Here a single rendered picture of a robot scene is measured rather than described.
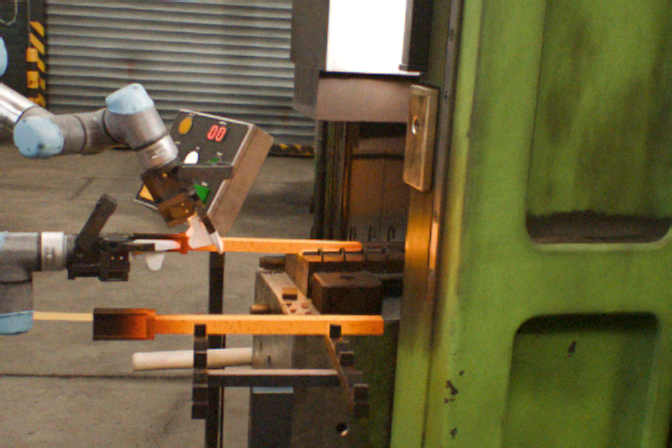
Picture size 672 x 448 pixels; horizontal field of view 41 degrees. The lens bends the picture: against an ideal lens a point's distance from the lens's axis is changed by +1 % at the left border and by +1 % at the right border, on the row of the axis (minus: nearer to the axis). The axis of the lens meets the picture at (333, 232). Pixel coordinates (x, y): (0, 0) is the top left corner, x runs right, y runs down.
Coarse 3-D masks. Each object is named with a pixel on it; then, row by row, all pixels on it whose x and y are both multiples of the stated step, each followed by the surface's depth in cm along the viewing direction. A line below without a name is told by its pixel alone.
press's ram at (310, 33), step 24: (312, 0) 173; (336, 0) 162; (360, 0) 163; (384, 0) 165; (312, 24) 174; (336, 24) 163; (360, 24) 164; (384, 24) 166; (312, 48) 174; (336, 48) 164; (360, 48) 165; (384, 48) 167; (360, 72) 167; (384, 72) 168; (408, 72) 169
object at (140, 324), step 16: (96, 320) 138; (112, 320) 138; (128, 320) 139; (144, 320) 139; (160, 320) 139; (176, 320) 139; (192, 320) 140; (208, 320) 140; (224, 320) 140; (240, 320) 141; (256, 320) 141; (272, 320) 142; (288, 320) 142; (304, 320) 143; (320, 320) 143; (336, 320) 143; (352, 320) 144; (368, 320) 144; (96, 336) 138; (112, 336) 139; (128, 336) 139; (144, 336) 139
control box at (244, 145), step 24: (192, 120) 237; (216, 120) 230; (192, 144) 233; (216, 144) 226; (240, 144) 219; (264, 144) 223; (240, 168) 220; (216, 192) 217; (240, 192) 221; (216, 216) 218
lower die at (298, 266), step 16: (288, 256) 195; (304, 256) 181; (320, 256) 182; (336, 256) 183; (352, 256) 184; (368, 256) 184; (384, 256) 185; (400, 256) 186; (288, 272) 195; (304, 272) 181; (400, 272) 184; (304, 288) 181; (384, 288) 184; (400, 288) 185
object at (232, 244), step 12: (168, 240) 176; (180, 240) 177; (228, 240) 180; (240, 240) 181; (252, 240) 181; (264, 240) 182; (276, 240) 183; (288, 240) 184; (300, 240) 185; (180, 252) 176; (276, 252) 182; (288, 252) 183; (300, 252) 184
